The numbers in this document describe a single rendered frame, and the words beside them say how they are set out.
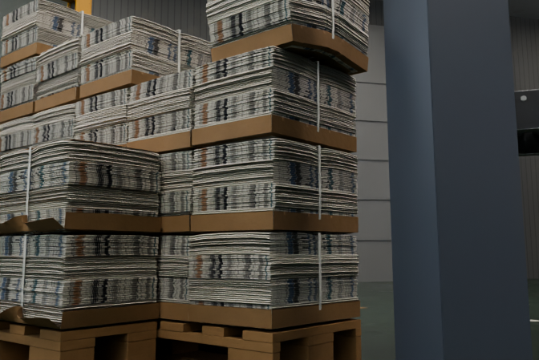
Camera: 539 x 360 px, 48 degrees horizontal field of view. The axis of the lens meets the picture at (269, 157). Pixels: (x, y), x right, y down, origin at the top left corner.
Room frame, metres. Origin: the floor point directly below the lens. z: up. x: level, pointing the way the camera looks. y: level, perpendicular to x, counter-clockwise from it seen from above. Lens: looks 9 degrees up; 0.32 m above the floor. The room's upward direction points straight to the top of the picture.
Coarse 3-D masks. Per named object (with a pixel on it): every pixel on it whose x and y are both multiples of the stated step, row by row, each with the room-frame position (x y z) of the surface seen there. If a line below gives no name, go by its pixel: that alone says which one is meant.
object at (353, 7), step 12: (348, 0) 1.60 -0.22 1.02; (360, 0) 1.65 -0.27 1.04; (348, 12) 1.60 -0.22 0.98; (360, 12) 1.64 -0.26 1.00; (348, 24) 1.59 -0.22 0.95; (360, 24) 1.64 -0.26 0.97; (348, 36) 1.59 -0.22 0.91; (360, 36) 1.63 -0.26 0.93; (360, 48) 1.63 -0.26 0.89; (312, 60) 1.61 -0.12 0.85; (324, 60) 1.60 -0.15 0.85; (336, 60) 1.59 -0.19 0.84; (348, 60) 1.60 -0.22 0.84; (348, 72) 1.66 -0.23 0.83; (360, 72) 1.67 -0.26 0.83
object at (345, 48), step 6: (342, 42) 1.57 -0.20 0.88; (342, 48) 1.57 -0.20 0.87; (348, 48) 1.58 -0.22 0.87; (354, 48) 1.60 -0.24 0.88; (342, 54) 1.57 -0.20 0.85; (348, 54) 1.59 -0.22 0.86; (354, 54) 1.61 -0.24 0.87; (360, 54) 1.63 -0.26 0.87; (354, 60) 1.61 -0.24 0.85; (360, 60) 1.63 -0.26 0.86; (366, 60) 1.65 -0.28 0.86; (360, 66) 1.63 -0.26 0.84; (366, 66) 1.65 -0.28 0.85
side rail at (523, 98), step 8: (520, 96) 1.75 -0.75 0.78; (528, 96) 1.75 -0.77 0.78; (536, 96) 1.74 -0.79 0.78; (520, 104) 1.76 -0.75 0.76; (528, 104) 1.75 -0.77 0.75; (536, 104) 1.74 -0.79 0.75; (520, 112) 1.76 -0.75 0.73; (528, 112) 1.75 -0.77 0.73; (536, 112) 1.74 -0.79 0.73; (520, 120) 1.76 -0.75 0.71; (528, 120) 1.75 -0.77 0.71; (536, 120) 1.74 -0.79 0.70; (520, 128) 1.76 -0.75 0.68; (528, 128) 1.75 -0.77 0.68; (536, 128) 1.74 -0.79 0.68
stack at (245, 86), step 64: (256, 64) 1.46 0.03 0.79; (64, 128) 2.02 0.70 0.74; (128, 128) 1.79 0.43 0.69; (192, 128) 1.62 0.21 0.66; (192, 192) 1.62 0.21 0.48; (256, 192) 1.45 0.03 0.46; (320, 192) 1.56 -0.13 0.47; (192, 256) 1.59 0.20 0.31; (256, 256) 1.45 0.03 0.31; (320, 256) 1.56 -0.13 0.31
